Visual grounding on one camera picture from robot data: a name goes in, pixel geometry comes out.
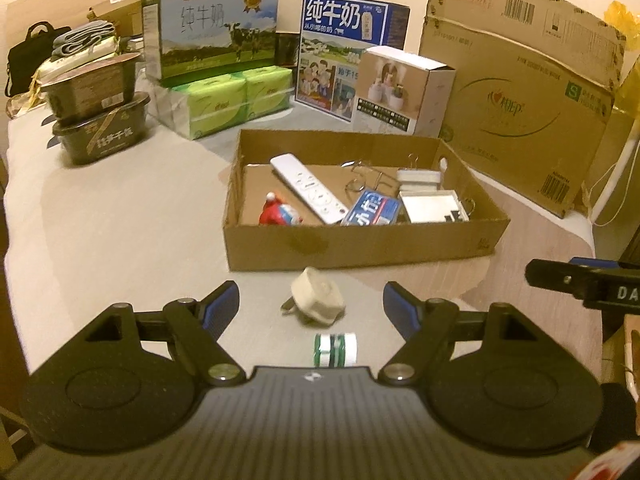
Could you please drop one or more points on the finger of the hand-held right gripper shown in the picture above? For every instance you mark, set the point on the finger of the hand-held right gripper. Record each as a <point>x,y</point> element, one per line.
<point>555,277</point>
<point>595,261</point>

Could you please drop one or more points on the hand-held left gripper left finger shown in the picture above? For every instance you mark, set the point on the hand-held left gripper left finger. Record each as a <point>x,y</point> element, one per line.
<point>220,311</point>

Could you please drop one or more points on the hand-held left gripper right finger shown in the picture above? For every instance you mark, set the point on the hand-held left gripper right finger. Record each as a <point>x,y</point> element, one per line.
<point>402,311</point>

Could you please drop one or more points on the white green-striped roll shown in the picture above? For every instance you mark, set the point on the white green-striped roll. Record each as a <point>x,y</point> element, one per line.
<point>335,350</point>

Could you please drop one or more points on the shallow cardboard box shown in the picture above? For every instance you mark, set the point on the shallow cardboard box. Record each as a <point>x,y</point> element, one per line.
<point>350,250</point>

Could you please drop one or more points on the cream plug adapter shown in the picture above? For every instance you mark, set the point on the cream plug adapter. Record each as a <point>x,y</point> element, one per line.
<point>317,295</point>

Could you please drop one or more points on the clear blue-label toothpick box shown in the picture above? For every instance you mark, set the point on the clear blue-label toothpick box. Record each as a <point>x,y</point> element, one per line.
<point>372,210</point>

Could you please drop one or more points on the white square switch plate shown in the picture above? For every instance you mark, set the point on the white square switch plate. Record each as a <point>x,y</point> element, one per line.
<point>430,205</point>

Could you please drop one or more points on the white charger adapter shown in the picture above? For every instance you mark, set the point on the white charger adapter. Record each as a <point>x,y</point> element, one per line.
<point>420,178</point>

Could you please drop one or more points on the white remote control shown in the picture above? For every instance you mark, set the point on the white remote control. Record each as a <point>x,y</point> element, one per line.
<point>305,185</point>

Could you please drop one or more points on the white pole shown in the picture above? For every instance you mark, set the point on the white pole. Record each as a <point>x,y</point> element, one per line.
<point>617,180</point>

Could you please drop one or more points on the red blue toy figurine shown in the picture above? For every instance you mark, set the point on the red blue toy figurine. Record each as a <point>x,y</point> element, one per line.
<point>280,212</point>

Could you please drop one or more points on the large brown cardboard box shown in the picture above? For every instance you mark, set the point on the large brown cardboard box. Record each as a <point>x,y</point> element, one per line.
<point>525,125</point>

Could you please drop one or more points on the yellow plastic bag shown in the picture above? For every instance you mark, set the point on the yellow plastic bag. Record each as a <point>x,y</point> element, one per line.
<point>625,60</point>

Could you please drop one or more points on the green tissue multipack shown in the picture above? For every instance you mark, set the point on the green tissue multipack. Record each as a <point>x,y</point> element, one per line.
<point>215,100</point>

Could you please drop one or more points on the black instant food bowl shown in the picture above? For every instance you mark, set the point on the black instant food bowl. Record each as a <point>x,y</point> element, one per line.
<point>90,90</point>
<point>100,132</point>

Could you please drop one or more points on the small white product box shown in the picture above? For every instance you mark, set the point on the small white product box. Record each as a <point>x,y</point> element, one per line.
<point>400,90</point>

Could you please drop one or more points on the small dark box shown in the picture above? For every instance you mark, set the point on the small dark box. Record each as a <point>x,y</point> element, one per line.
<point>287,50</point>

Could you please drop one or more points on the blue milk carton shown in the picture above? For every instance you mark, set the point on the blue milk carton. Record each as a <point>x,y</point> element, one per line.
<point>340,35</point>

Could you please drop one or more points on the green cow-print milk carton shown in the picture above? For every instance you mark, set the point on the green cow-print milk carton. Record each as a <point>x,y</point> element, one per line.
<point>210,25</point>

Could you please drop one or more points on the stack of white packets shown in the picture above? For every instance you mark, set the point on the stack of white packets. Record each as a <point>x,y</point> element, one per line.
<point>75,62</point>

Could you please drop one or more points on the folded grey cloth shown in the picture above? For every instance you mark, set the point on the folded grey cloth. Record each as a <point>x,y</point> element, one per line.
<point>85,37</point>

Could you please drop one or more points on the black bag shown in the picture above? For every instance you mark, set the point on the black bag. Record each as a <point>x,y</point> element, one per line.
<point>30,60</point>

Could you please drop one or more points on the flat brown cardboard box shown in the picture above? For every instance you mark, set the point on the flat brown cardboard box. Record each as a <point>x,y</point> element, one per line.
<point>120,10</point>

